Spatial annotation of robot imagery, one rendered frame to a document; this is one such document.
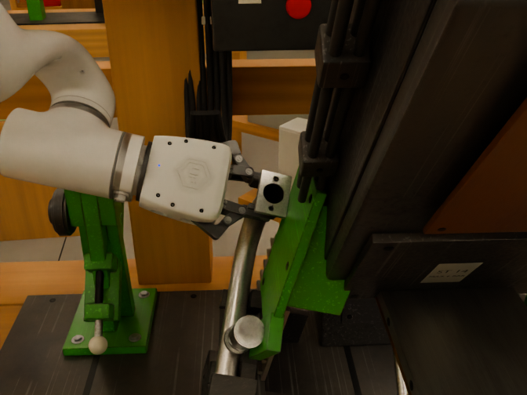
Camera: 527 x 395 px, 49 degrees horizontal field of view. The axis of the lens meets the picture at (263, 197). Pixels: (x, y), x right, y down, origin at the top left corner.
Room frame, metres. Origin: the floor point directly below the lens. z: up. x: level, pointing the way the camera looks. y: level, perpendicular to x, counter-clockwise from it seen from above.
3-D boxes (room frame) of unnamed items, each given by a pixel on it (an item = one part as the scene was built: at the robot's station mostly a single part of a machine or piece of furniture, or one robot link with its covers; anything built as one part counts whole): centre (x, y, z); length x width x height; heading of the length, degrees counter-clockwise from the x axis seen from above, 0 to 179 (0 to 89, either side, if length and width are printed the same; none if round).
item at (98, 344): (0.67, 0.25, 0.96); 0.06 x 0.03 x 0.06; 3
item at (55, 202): (0.75, 0.30, 1.12); 0.07 x 0.03 x 0.08; 3
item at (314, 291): (0.58, -0.06, 1.17); 0.13 x 0.12 x 0.20; 93
